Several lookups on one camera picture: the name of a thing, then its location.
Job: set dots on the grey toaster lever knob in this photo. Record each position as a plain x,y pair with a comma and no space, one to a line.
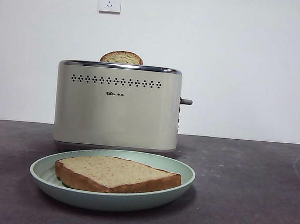
187,102

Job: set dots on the square brown bread slice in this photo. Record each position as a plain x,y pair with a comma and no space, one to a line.
114,171

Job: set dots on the pale green round plate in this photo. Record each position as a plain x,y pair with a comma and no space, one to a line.
111,202

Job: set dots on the white wall power socket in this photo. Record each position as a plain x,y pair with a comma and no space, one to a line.
110,1

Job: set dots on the cream two-slot toaster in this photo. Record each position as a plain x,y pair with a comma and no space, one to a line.
113,114

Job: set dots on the round-topped bread slice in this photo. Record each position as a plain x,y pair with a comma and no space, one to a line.
121,58

